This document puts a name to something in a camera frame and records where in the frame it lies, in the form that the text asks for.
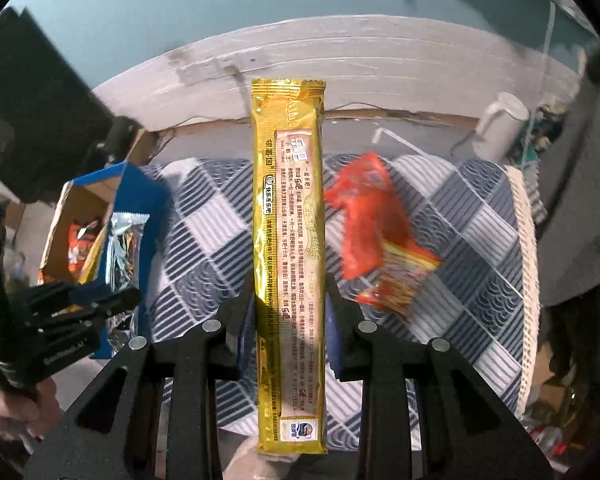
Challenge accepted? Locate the yellow red noodle packet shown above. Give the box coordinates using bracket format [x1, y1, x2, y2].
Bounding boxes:
[356, 240, 442, 318]

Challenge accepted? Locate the white plug and cable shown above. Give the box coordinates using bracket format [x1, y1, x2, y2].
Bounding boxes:
[228, 64, 254, 122]

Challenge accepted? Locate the person left hand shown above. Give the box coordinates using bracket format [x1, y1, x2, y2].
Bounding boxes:
[0, 378, 64, 440]

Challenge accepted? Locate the white wall socket strip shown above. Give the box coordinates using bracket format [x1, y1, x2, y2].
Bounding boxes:
[176, 49, 271, 86]

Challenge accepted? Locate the long gold cracker pack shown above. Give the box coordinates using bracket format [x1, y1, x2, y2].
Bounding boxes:
[251, 79, 327, 454]

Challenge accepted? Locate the navy white patterned tablecloth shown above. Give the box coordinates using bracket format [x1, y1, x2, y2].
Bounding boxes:
[136, 152, 539, 453]

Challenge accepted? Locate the orange silver snack bag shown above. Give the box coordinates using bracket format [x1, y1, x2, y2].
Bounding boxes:
[105, 211, 150, 353]

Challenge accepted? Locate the red snack packet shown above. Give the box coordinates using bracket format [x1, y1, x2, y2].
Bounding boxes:
[324, 152, 414, 280]

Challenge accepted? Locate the white electric kettle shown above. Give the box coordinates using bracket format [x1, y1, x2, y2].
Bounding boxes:
[471, 92, 530, 162]

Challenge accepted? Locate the black fabric backdrop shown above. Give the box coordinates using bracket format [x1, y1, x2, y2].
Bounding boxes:
[0, 9, 114, 203]

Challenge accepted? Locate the orange cheese puff bag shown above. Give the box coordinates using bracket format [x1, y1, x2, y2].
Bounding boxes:
[67, 217, 102, 280]

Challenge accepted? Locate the blue-rimmed cardboard box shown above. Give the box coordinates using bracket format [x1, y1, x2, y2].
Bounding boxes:
[38, 162, 170, 335]

